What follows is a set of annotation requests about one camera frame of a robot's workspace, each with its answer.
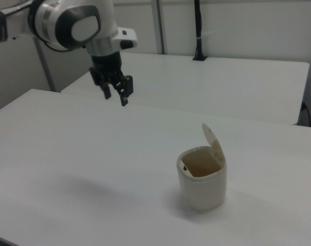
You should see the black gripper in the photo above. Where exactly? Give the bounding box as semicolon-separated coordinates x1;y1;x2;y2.
89;51;134;107

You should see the beige plastic trash bin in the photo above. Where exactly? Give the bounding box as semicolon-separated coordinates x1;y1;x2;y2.
176;122;227;213

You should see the white rounded-corner table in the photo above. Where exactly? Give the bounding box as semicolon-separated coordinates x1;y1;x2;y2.
60;52;310;126

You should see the black pole with clamp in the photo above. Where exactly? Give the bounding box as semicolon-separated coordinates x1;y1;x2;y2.
192;0;209;62

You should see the white cable tie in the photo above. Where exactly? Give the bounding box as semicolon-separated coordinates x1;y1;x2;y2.
197;31;215;40

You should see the black strap on arm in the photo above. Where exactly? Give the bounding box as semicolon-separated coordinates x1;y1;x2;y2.
0;9;9;44

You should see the black power cable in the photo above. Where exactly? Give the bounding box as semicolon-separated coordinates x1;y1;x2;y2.
301;101;311;127

